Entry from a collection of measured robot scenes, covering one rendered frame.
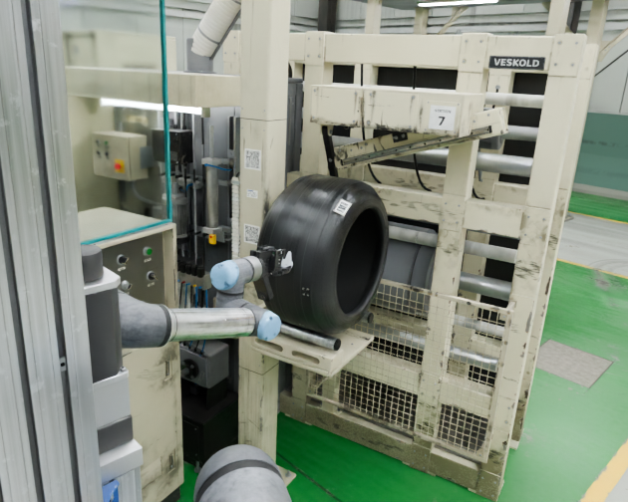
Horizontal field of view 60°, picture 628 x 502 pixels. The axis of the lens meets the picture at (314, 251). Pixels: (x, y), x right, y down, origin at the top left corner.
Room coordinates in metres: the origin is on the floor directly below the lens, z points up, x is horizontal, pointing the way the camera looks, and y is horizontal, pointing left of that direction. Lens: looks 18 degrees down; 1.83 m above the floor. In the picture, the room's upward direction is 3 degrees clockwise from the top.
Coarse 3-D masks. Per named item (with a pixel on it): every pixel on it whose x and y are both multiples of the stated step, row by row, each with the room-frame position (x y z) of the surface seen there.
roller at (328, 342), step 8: (280, 328) 1.86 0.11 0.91; (288, 328) 1.85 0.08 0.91; (296, 328) 1.84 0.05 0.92; (304, 328) 1.84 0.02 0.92; (296, 336) 1.82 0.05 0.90; (304, 336) 1.81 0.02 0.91; (312, 336) 1.80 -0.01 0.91; (320, 336) 1.79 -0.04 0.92; (328, 336) 1.78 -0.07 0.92; (320, 344) 1.77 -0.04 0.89; (328, 344) 1.76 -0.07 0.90; (336, 344) 1.75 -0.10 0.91
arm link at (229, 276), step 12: (216, 264) 1.39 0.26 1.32; (228, 264) 1.39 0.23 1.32; (240, 264) 1.42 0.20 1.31; (216, 276) 1.38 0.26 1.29; (228, 276) 1.36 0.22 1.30; (240, 276) 1.40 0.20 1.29; (252, 276) 1.45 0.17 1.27; (216, 288) 1.38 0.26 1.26; (228, 288) 1.38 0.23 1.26; (240, 288) 1.40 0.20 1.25
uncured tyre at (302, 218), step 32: (288, 192) 1.86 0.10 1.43; (320, 192) 1.83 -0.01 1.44; (352, 192) 1.84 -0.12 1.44; (288, 224) 1.76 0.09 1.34; (320, 224) 1.72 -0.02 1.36; (352, 224) 1.78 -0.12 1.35; (384, 224) 2.03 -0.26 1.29; (320, 256) 1.67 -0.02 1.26; (352, 256) 2.19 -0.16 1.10; (384, 256) 2.05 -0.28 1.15; (288, 288) 1.70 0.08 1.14; (320, 288) 1.66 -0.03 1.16; (352, 288) 2.10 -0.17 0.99; (288, 320) 1.79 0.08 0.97; (320, 320) 1.70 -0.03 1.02; (352, 320) 1.84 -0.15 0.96
